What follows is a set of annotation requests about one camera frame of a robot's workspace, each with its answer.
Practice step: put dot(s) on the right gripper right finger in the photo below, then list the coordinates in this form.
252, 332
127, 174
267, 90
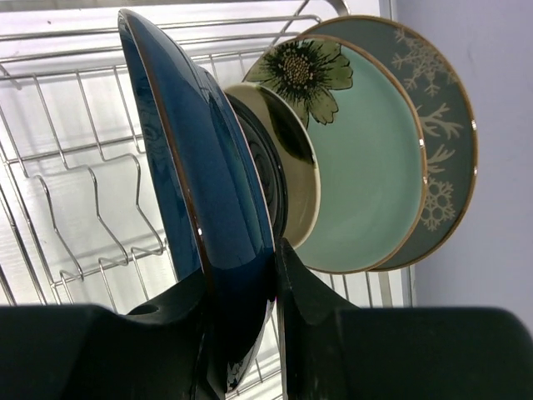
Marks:
331, 349

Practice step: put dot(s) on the metal wire dish rack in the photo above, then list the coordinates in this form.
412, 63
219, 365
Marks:
79, 218

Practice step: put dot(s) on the black round plate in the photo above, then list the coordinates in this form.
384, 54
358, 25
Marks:
267, 162

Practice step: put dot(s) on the dark blue leaf-shaped plate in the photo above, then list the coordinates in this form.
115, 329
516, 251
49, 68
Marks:
208, 190

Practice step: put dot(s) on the cream round plate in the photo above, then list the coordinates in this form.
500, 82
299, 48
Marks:
297, 155

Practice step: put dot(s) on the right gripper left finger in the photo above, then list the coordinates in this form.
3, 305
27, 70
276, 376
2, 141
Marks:
157, 351

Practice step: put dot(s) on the teal flower plate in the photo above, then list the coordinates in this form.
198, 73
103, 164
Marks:
369, 148

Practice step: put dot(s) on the grey deer pattern plate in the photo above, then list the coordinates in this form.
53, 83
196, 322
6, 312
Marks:
446, 117

